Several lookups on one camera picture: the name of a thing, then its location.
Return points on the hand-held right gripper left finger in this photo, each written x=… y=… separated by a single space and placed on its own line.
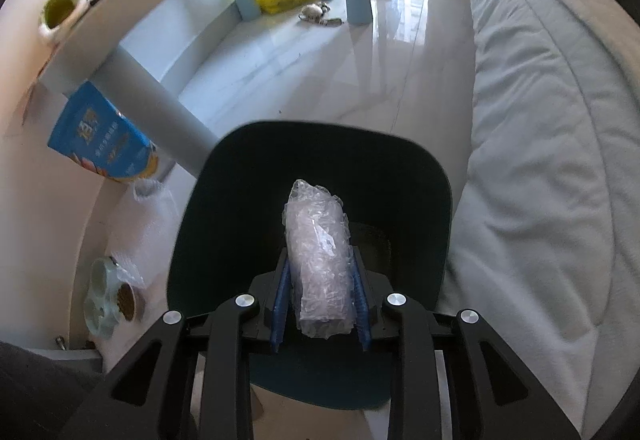
x=280 y=305

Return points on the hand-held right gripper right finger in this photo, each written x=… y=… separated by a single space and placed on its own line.
x=361 y=307

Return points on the clear bubble wrap roll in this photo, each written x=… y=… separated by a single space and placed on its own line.
x=320 y=250

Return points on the dark teal waste bin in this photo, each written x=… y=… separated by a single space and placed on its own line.
x=240 y=180

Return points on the clear bubble wrap sheet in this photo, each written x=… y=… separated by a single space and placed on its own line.
x=150 y=225

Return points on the pale green pet bowl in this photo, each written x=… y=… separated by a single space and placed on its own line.
x=102 y=300

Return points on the light grey quilt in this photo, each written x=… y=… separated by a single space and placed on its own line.
x=540 y=145

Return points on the blue printed food bag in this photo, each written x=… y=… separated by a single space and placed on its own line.
x=95 y=130

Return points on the dark cloth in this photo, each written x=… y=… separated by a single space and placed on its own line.
x=35 y=395

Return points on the grey plush toy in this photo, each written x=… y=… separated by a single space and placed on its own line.
x=315 y=12

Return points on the white table with blue legs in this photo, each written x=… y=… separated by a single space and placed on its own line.
x=150 y=15

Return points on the green plush cup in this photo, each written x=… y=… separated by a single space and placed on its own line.
x=60 y=10

